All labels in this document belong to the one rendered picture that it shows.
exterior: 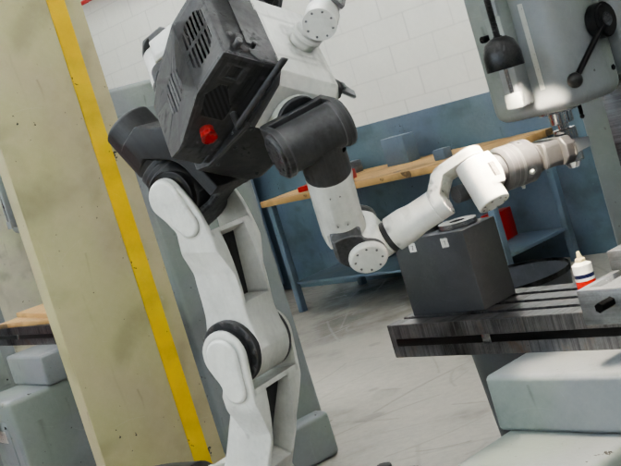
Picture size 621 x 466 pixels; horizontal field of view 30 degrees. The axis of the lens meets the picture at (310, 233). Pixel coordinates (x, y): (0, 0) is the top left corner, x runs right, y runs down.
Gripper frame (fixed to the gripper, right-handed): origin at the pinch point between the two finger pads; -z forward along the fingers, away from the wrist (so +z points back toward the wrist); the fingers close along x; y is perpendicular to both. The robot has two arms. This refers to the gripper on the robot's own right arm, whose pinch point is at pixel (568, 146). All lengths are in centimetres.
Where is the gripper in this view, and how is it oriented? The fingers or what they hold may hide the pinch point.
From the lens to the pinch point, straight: 240.7
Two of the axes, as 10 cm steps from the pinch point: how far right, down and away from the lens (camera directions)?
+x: -4.4, 0.3, 9.0
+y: 2.8, 9.5, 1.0
